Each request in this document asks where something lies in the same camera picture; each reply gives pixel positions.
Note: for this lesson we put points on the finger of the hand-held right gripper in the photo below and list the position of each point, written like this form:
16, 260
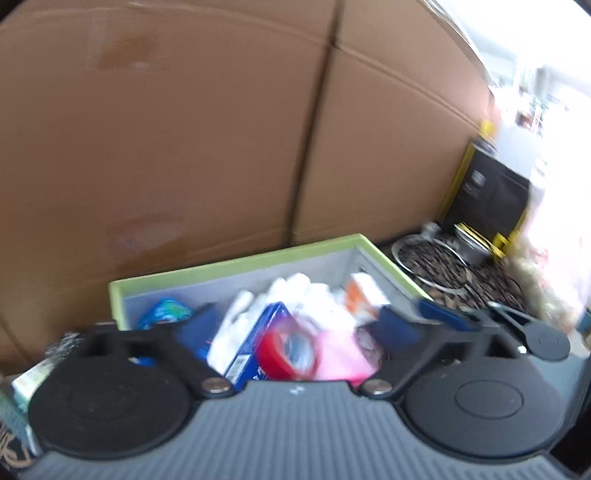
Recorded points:
443, 314
508, 316

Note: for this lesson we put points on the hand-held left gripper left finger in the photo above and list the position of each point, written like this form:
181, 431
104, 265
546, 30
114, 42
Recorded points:
198, 330

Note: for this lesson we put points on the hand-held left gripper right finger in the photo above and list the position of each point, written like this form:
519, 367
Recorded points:
392, 323

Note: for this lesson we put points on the blue foil packet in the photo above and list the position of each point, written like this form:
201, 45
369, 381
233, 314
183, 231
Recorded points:
164, 313

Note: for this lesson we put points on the orange box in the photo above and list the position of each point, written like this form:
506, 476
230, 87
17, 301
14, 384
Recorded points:
364, 295

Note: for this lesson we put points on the pink packet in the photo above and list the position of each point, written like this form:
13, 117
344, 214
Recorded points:
341, 357

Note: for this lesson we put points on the small blue box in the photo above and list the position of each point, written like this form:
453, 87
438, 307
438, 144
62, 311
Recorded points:
265, 346

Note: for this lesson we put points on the green-rimmed grey storage bin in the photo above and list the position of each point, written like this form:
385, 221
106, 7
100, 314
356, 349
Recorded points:
240, 272

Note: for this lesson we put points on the red tape roll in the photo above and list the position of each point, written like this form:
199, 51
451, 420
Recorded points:
286, 350

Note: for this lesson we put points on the black patterned tablecloth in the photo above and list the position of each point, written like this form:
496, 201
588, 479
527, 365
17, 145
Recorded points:
491, 282

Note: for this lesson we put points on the pale plastic bag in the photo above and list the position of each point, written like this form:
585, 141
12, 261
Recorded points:
554, 258

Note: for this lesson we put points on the metal pot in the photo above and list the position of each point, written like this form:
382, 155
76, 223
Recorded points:
472, 245

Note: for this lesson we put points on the black yellow box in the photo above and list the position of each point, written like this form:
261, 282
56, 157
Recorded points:
491, 194

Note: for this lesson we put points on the steel wool scrubber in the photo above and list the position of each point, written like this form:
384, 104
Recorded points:
67, 347

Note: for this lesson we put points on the green packet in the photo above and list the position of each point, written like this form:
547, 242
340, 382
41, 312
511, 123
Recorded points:
28, 383

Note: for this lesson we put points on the large brown cardboard sheet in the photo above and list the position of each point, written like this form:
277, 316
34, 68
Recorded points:
184, 138

